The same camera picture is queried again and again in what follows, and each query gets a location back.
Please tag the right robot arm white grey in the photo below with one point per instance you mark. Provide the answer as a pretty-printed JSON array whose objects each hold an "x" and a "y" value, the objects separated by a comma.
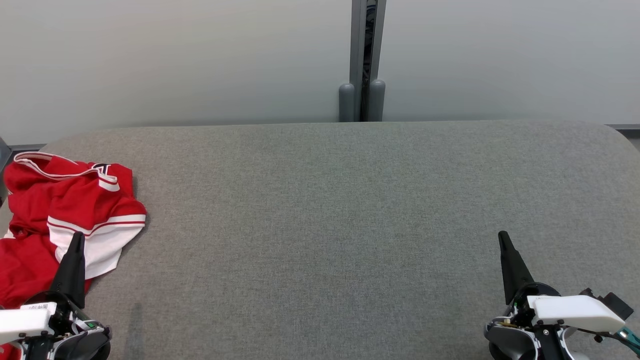
[{"x": 510, "y": 342}]

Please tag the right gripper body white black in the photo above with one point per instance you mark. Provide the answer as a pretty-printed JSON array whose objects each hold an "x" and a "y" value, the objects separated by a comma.
[{"x": 570, "y": 311}]

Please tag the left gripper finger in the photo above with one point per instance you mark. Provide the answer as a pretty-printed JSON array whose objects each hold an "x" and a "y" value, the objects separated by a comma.
[{"x": 74, "y": 270}]

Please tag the grey partition post with feet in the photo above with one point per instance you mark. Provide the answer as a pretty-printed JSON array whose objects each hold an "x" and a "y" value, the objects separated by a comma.
[{"x": 357, "y": 50}]

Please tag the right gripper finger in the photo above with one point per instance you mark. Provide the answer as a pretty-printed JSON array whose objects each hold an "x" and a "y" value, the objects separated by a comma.
[{"x": 512, "y": 270}]

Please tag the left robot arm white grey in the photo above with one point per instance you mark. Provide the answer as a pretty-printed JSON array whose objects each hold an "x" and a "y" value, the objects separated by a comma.
[{"x": 85, "y": 346}]

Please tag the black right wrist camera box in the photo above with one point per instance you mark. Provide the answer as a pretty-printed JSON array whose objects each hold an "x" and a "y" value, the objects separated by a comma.
[{"x": 612, "y": 301}]

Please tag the red jersey with white sleeves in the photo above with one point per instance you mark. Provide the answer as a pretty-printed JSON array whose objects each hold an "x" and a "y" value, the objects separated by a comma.
[{"x": 60, "y": 200}]

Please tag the red shorts with white stripe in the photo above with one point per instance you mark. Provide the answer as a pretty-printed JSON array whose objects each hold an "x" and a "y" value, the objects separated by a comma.
[{"x": 25, "y": 270}]

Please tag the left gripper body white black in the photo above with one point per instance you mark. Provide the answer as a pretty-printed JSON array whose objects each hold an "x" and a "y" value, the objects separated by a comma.
[{"x": 30, "y": 320}]

